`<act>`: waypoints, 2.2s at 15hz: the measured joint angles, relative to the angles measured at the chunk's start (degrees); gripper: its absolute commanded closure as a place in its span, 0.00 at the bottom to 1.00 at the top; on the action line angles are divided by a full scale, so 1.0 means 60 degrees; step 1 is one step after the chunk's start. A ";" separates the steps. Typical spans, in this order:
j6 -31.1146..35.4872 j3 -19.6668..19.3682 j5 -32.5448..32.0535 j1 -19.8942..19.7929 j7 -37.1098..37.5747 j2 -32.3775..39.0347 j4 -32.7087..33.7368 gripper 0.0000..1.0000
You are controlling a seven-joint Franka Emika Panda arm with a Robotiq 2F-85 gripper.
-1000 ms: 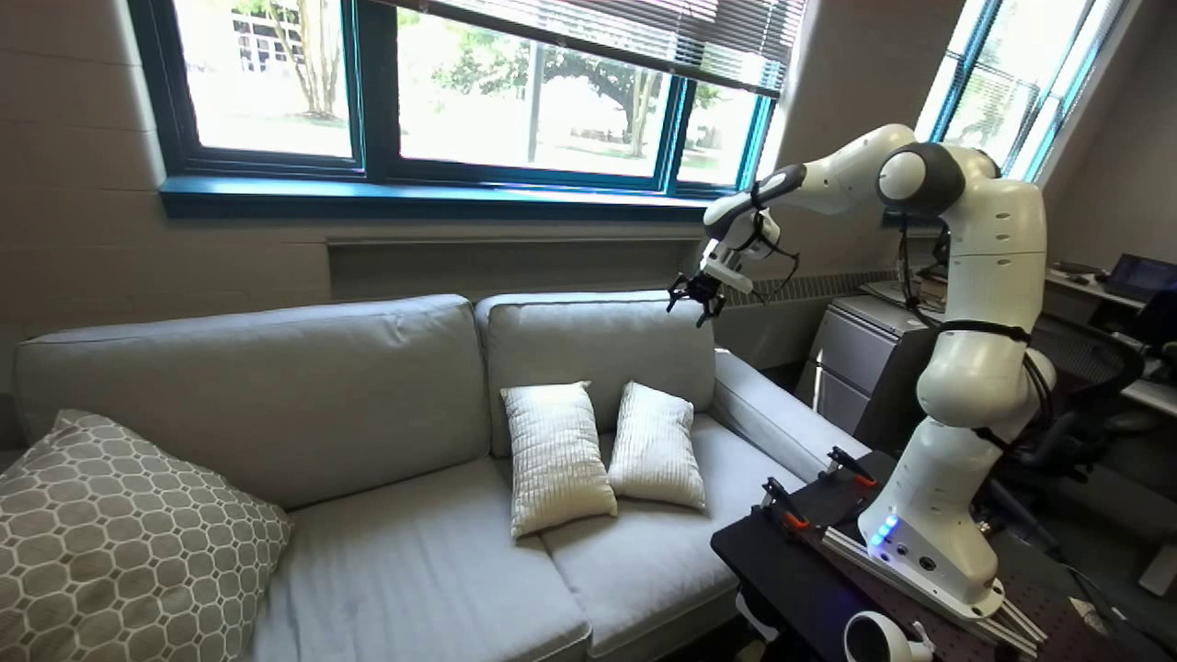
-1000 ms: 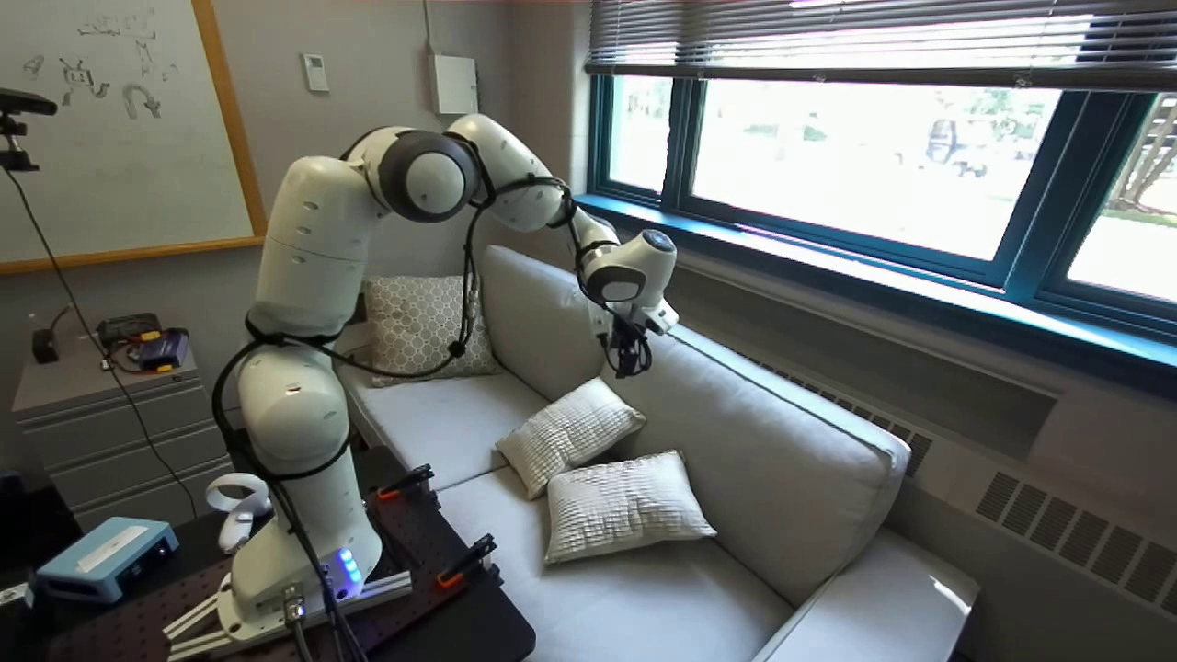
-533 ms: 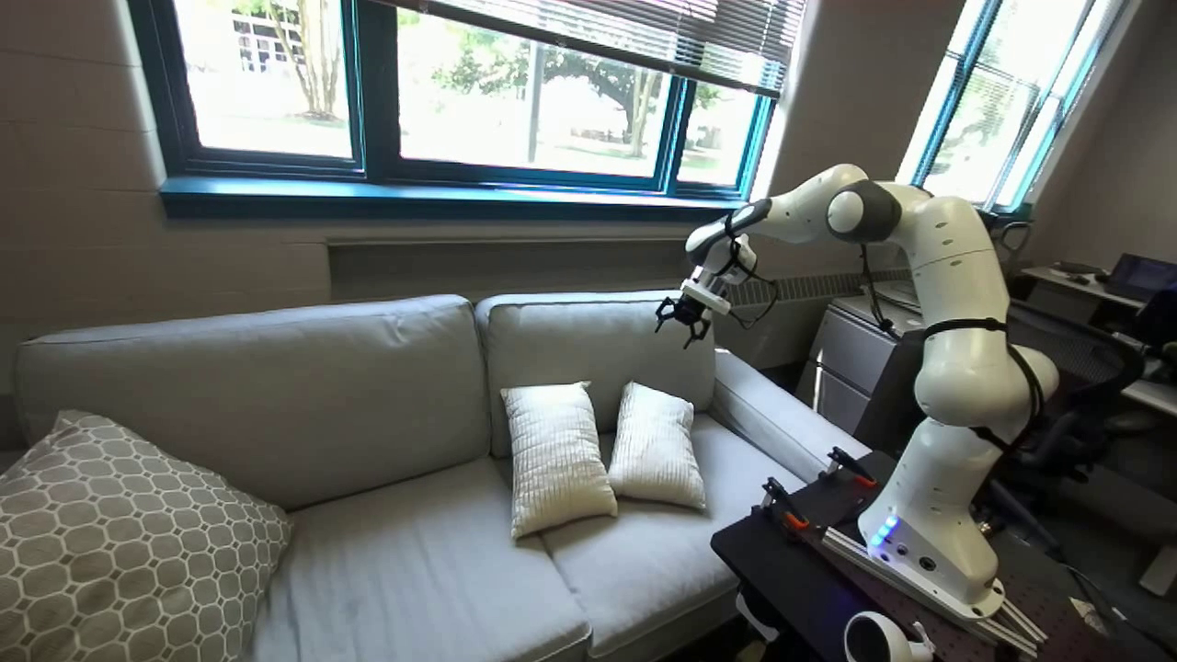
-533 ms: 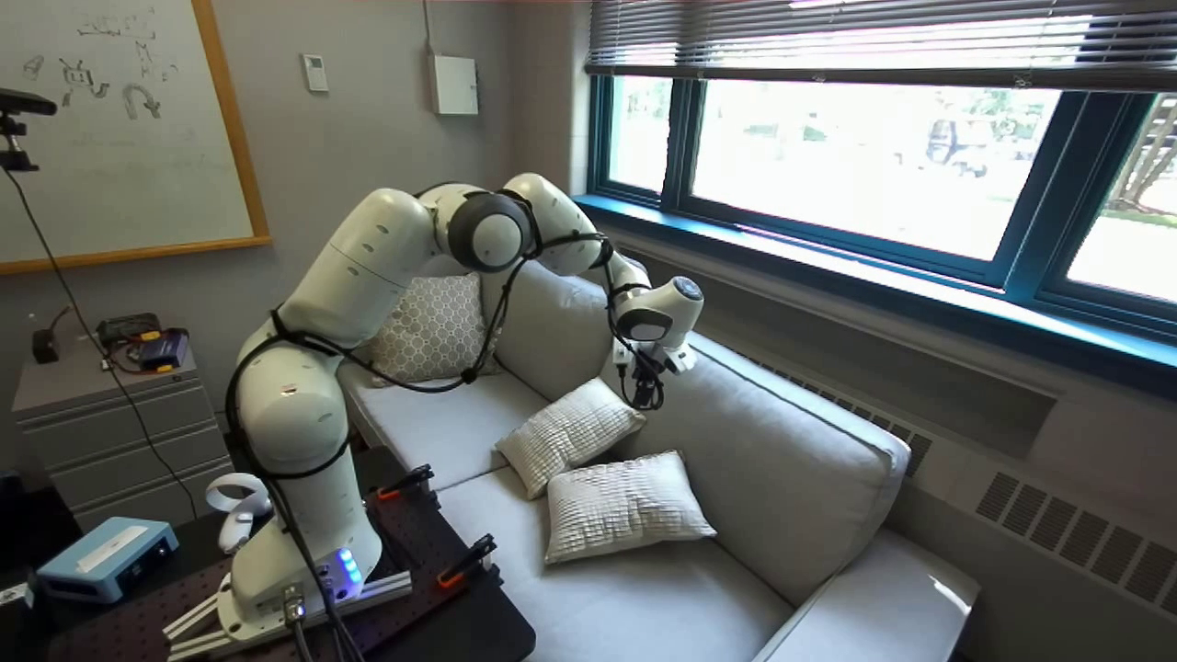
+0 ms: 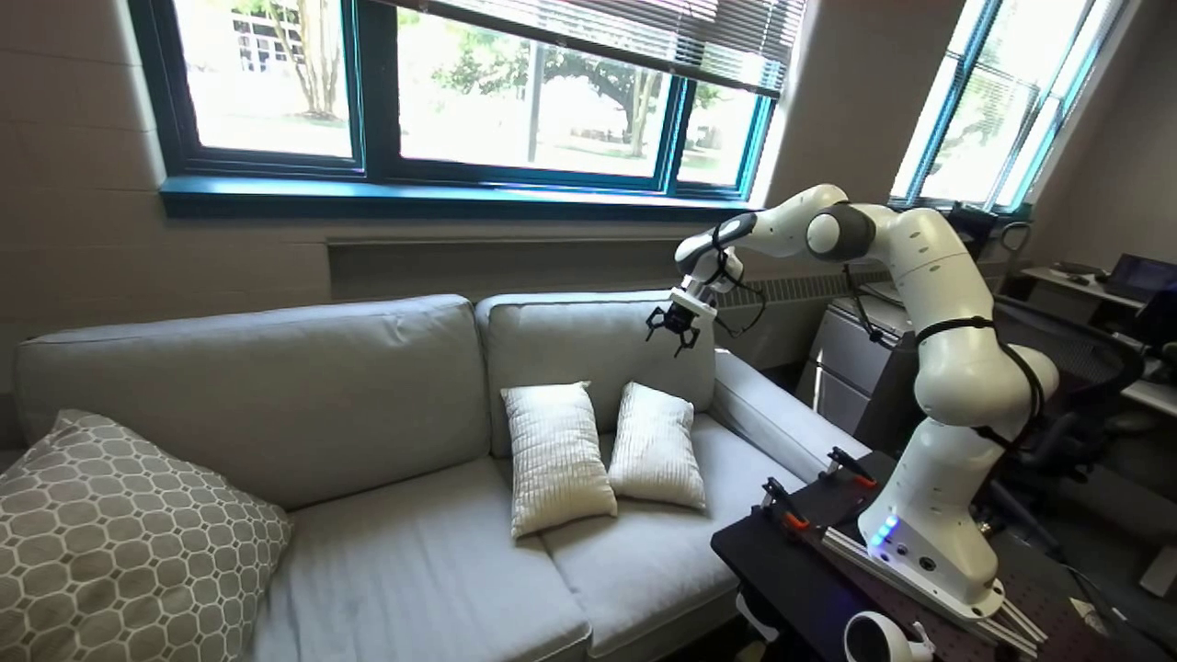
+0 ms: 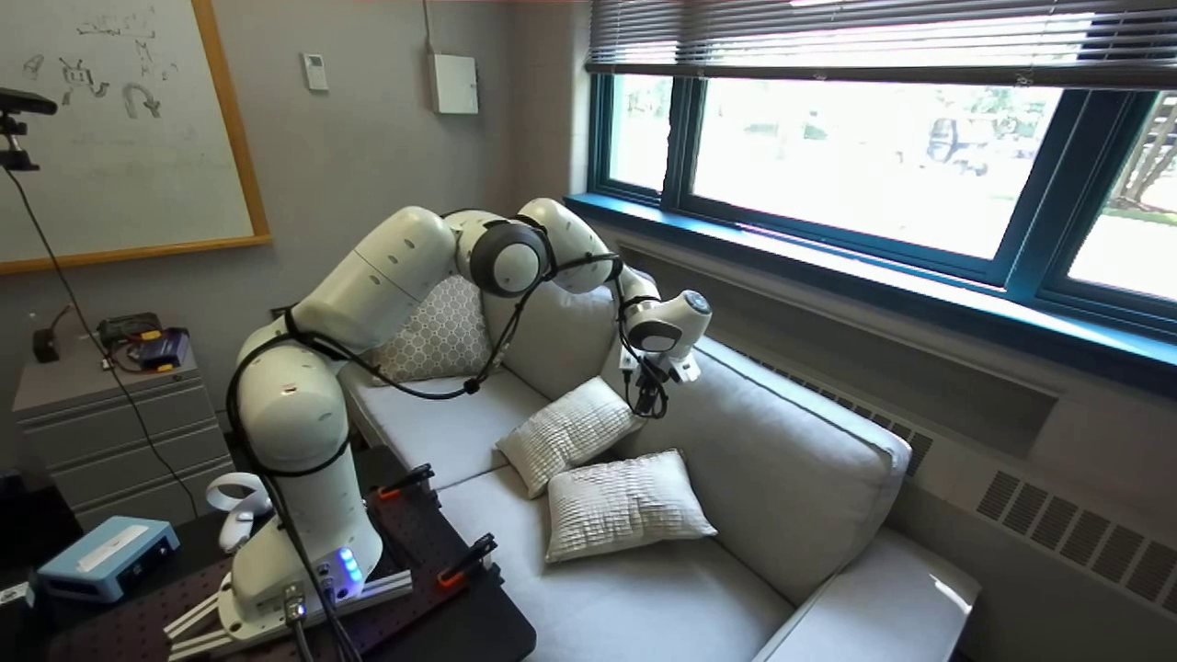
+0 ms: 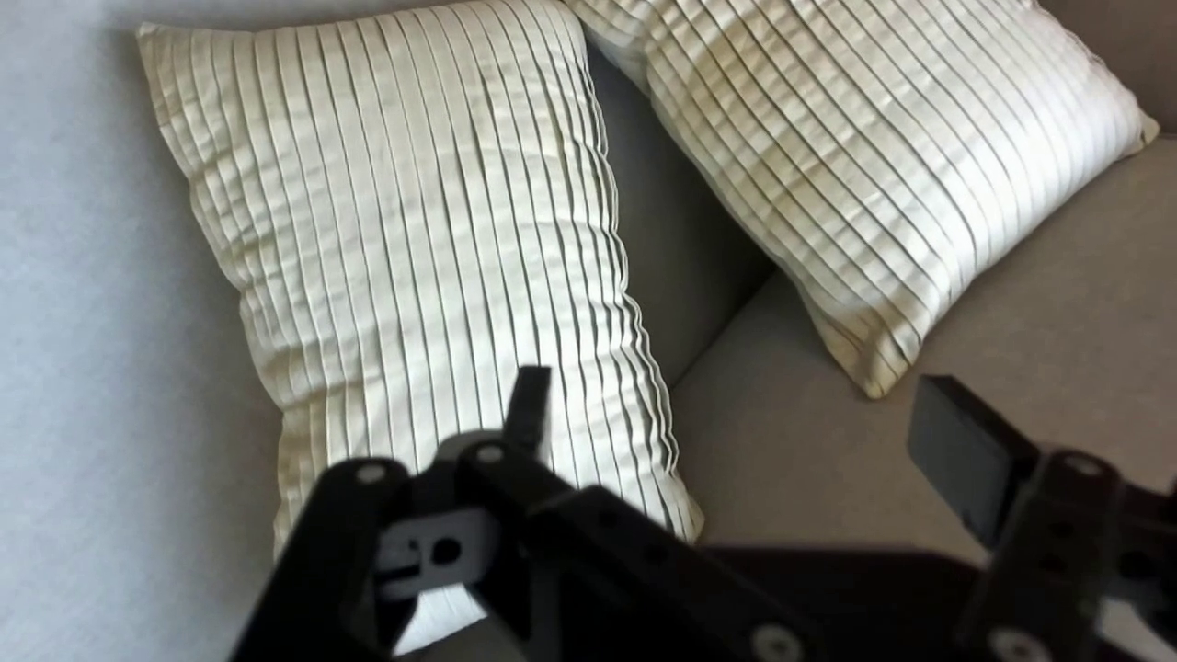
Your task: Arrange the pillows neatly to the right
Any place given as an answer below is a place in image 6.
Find orange and blue device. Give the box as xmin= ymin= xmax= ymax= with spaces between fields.
xmin=95 ymin=308 xmax=198 ymax=378

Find grey lattice patterned pillow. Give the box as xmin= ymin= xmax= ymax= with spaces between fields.
xmin=364 ymin=273 xmax=498 ymax=386

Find grey fabric sofa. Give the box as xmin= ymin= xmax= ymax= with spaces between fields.
xmin=336 ymin=266 xmax=986 ymax=662

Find light blue box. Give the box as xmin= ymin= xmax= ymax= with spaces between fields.
xmin=32 ymin=512 xmax=184 ymax=607

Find black camera on stand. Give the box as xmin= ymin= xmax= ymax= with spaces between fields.
xmin=0 ymin=83 xmax=61 ymax=178

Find white wall box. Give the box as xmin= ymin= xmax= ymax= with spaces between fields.
xmin=428 ymin=48 xmax=487 ymax=121

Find dark heater vent grille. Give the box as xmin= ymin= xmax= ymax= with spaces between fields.
xmin=970 ymin=466 xmax=1177 ymax=619

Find cream pleated pillow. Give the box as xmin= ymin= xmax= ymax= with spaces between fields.
xmin=494 ymin=374 xmax=647 ymax=500
xmin=541 ymin=447 xmax=720 ymax=568

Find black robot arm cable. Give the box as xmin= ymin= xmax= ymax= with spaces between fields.
xmin=221 ymin=251 xmax=628 ymax=662

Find thin black camera cable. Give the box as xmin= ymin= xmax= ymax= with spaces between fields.
xmin=2 ymin=167 xmax=206 ymax=525

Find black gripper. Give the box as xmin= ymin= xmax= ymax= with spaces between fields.
xmin=623 ymin=344 xmax=682 ymax=422

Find grey window blinds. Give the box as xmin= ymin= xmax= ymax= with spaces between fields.
xmin=585 ymin=0 xmax=1177 ymax=92

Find grey drawer cabinet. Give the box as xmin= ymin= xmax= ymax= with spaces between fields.
xmin=11 ymin=327 xmax=239 ymax=531

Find silver base mounting plate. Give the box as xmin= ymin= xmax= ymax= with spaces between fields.
xmin=157 ymin=561 xmax=420 ymax=658

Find small black desk gadget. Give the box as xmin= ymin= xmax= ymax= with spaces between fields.
xmin=29 ymin=306 xmax=69 ymax=366

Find black robot table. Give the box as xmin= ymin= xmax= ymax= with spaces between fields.
xmin=0 ymin=472 xmax=541 ymax=662

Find white VR controller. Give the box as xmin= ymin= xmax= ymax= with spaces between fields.
xmin=198 ymin=472 xmax=274 ymax=554

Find wide blue framed window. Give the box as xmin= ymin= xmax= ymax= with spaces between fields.
xmin=563 ymin=67 xmax=1177 ymax=371

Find white wall thermostat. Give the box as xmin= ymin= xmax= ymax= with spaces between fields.
xmin=298 ymin=48 xmax=331 ymax=94

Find wood framed whiteboard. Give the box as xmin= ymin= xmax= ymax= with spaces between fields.
xmin=0 ymin=0 xmax=274 ymax=281

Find orange handled black clamp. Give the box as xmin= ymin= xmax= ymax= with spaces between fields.
xmin=364 ymin=458 xmax=438 ymax=507
xmin=434 ymin=531 xmax=501 ymax=597

